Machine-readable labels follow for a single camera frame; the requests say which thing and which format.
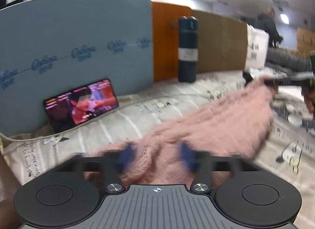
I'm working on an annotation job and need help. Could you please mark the pink knitted sweater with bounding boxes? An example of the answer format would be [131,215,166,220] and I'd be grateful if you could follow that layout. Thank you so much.
[84,77,278,190]

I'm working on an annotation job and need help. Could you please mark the person's right hand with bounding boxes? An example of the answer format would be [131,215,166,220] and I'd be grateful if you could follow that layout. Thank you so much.
[302,89,315,114]

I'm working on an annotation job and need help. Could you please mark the black leather sofa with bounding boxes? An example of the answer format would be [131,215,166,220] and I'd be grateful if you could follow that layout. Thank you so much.
[265,48,312,74]

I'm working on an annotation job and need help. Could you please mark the stacked cardboard boxes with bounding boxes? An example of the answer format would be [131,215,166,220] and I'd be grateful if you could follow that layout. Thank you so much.
[297,27,315,57]

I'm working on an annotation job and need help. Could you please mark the white printed shopping bag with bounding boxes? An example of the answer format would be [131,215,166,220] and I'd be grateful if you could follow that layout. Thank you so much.
[245,25,269,69]

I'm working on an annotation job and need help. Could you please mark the man in dark jacket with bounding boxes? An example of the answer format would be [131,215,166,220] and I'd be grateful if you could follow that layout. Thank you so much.
[254,7,283,48]

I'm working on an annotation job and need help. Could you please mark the smartphone playing video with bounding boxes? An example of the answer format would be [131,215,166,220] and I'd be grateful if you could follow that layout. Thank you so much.
[43,79,119,133]

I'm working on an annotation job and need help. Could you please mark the brown cardboard sheet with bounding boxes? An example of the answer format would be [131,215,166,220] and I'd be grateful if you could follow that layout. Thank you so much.
[192,10,248,73]

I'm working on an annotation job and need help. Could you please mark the orange wooden board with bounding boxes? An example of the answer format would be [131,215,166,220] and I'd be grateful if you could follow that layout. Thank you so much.
[152,2,192,82]

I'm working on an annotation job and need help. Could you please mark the dark teal thermos bottle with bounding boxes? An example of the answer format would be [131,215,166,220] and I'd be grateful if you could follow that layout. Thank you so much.
[171,16,199,83]

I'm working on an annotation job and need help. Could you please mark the blue foam board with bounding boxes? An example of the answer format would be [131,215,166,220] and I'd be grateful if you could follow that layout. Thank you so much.
[1,0,153,136]

